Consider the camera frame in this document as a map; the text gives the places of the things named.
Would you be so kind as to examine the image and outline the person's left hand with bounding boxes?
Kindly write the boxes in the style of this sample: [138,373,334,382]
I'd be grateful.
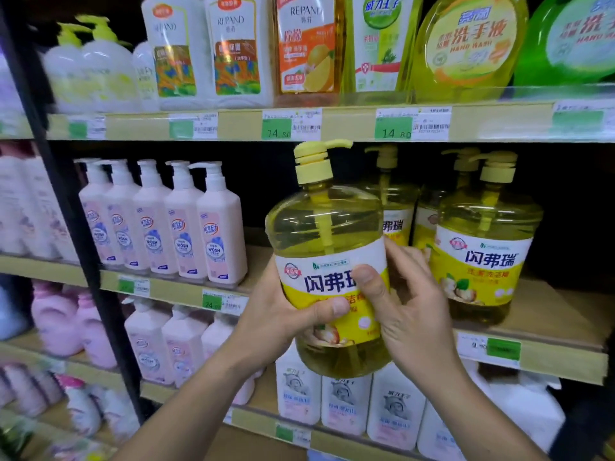
[223,256,352,385]

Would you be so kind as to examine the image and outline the person's right hand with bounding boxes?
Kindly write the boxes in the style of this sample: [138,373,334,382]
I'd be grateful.
[350,237,464,395]

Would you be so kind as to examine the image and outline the yellow dish soap pump bottle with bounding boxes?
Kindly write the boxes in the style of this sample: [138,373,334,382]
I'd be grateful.
[413,147,481,250]
[265,138,393,380]
[359,143,420,249]
[429,150,545,327]

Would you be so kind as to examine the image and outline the person's right forearm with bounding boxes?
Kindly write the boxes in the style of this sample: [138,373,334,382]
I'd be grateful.
[425,362,551,461]

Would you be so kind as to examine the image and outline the green white price tag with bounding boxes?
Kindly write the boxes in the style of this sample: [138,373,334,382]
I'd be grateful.
[117,274,152,299]
[455,330,523,370]
[551,99,615,138]
[374,106,453,143]
[261,108,324,142]
[168,112,220,142]
[67,115,108,141]
[201,288,250,318]
[274,422,313,449]

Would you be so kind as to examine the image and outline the pink angular pump bottle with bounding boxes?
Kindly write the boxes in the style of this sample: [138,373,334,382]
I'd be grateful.
[122,297,176,385]
[201,311,265,407]
[161,304,210,389]

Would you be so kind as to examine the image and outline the white baby label bottle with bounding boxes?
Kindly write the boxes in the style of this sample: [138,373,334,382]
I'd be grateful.
[320,374,373,437]
[366,362,427,452]
[275,340,323,426]

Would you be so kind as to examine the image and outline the pink detergent jug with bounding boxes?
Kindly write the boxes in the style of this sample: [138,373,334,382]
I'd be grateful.
[30,280,85,359]
[76,290,119,371]

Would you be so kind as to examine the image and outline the white bottle floral label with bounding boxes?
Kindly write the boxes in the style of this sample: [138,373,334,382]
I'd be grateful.
[0,143,56,260]
[22,156,81,264]

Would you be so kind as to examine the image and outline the light blue detergent jug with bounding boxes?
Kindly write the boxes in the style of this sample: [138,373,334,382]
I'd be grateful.
[0,282,29,341]

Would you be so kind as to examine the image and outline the white bottle colourful label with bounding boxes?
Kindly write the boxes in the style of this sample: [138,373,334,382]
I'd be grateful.
[204,0,275,110]
[140,0,216,112]

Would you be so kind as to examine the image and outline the small white bottle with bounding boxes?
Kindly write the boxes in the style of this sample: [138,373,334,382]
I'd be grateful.
[132,40,162,113]

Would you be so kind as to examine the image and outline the orange bottle lemon label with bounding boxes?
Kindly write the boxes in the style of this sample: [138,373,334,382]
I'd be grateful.
[270,0,348,109]

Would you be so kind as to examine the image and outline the tall yellow green bottle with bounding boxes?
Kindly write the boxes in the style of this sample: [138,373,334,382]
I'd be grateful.
[343,0,426,106]

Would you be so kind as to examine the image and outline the round yellow hand wash bottle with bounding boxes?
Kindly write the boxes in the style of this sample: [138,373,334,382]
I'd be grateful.
[411,0,530,104]

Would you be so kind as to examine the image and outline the round white bottle green pump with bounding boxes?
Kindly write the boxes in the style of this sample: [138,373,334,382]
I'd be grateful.
[76,13,141,115]
[42,22,95,115]

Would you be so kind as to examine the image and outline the round green hand wash bottle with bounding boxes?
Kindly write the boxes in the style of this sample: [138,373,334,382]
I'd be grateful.
[512,0,615,99]

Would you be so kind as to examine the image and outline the pale lavender bottle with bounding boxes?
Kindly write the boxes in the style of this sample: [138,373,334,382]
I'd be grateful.
[0,45,28,138]

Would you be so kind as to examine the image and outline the wooden shelf rack black frame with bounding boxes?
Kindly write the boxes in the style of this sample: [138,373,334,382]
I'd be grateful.
[0,0,615,461]

